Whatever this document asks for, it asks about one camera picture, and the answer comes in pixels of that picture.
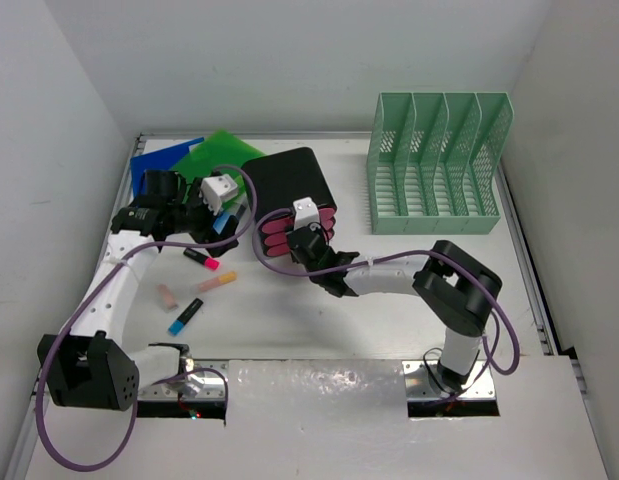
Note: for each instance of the green plastic folder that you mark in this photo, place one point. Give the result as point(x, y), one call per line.
point(202, 157)

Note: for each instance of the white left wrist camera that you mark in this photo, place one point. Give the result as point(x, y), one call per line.
point(217, 190)

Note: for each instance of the metal base plate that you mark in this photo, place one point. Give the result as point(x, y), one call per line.
point(205, 385)
point(424, 383)

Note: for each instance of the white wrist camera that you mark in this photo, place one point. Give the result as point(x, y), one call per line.
point(217, 190)
point(306, 212)

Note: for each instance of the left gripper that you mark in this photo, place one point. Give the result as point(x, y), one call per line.
point(207, 234)

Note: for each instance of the pink highlighter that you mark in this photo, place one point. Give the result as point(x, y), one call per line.
point(202, 259)

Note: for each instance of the pink bottom drawer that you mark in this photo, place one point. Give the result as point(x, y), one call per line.
point(276, 248)

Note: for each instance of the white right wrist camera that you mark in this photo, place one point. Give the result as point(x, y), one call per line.
point(306, 212)

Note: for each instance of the orange highlighter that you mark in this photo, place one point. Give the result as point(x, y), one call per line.
point(214, 283)

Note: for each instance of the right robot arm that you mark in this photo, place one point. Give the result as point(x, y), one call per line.
point(452, 287)

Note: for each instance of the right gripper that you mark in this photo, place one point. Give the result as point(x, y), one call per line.
point(322, 232)

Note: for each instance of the blue plastic folder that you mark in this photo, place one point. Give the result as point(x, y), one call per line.
point(163, 159)

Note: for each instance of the blue highlighter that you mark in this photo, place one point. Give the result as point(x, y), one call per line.
point(185, 316)

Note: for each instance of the white front cover board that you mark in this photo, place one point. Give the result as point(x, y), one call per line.
point(345, 420)

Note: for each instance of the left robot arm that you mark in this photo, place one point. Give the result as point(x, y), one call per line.
point(85, 365)

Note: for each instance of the light blue notebook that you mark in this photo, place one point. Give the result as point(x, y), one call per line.
point(227, 222)

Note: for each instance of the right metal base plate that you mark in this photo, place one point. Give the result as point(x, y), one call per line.
point(424, 383)

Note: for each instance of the pink drawer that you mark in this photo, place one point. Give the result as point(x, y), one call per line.
point(273, 232)
point(286, 221)
point(276, 248)

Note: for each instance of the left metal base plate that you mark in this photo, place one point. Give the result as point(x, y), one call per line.
point(205, 385)

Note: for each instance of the green file rack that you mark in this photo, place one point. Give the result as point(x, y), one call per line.
point(432, 159)

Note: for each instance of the black drawer cabinet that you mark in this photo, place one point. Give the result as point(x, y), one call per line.
point(280, 179)

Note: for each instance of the pink top drawer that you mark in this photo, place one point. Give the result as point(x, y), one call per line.
point(286, 221)

